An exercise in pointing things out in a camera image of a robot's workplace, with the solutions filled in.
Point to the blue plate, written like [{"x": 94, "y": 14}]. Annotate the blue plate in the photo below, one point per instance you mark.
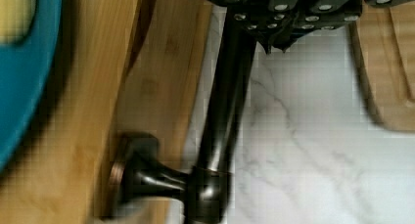
[{"x": 25, "y": 68}]

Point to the yellow object on plate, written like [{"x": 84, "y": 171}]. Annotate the yellow object on plate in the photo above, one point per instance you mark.
[{"x": 16, "y": 17}]

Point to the black metal drawer handle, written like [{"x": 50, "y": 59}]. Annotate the black metal drawer handle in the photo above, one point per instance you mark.
[{"x": 205, "y": 191}]

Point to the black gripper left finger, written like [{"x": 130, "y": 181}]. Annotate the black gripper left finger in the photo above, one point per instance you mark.
[{"x": 271, "y": 22}]

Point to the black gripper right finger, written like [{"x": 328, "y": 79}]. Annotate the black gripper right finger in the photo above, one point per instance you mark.
[{"x": 300, "y": 17}]

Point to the wooden drawer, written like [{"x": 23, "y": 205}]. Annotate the wooden drawer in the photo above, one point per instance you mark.
[{"x": 156, "y": 97}]

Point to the wooden cutting board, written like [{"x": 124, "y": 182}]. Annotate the wooden cutting board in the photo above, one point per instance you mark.
[{"x": 382, "y": 42}]

